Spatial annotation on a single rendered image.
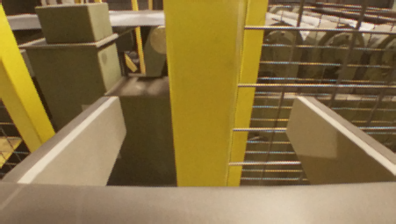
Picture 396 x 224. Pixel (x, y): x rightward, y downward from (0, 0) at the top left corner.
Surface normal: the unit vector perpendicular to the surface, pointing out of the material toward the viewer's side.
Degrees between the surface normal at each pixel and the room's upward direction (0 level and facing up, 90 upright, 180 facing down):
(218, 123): 90
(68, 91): 90
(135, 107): 90
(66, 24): 90
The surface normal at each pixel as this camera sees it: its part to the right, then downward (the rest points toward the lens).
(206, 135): 0.00, 0.51
